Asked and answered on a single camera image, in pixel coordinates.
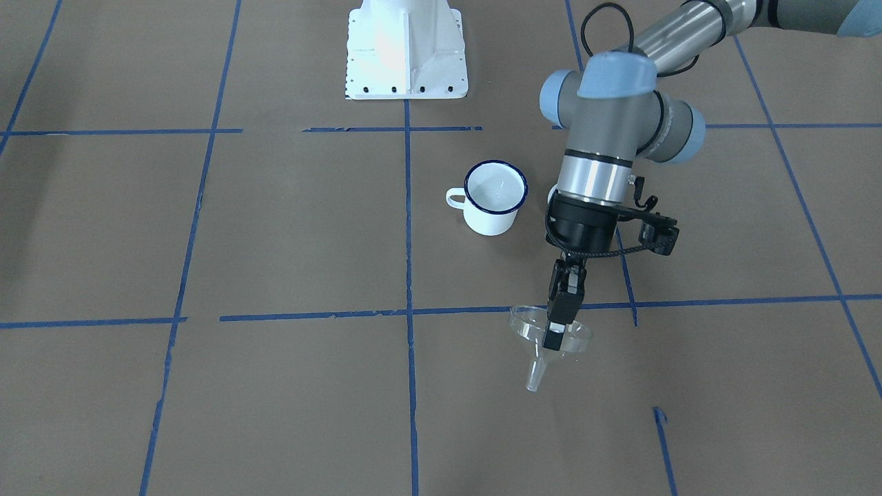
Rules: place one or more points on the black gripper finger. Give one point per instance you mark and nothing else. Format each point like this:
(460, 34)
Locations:
(555, 327)
(571, 278)

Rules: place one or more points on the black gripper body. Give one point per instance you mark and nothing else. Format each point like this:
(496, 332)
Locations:
(581, 230)

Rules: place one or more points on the clear plastic funnel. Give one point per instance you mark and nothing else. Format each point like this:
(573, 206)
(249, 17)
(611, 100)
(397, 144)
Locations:
(528, 324)

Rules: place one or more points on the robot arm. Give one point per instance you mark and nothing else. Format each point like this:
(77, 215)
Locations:
(615, 114)

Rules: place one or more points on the white mug lid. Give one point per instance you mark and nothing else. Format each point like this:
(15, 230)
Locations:
(551, 192)

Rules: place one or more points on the white enamel mug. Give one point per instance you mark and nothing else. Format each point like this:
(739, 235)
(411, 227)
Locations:
(491, 194)

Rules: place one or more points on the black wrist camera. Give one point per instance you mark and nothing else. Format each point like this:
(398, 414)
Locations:
(659, 234)

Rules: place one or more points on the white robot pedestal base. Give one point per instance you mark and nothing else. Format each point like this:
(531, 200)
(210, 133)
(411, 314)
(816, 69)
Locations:
(399, 50)

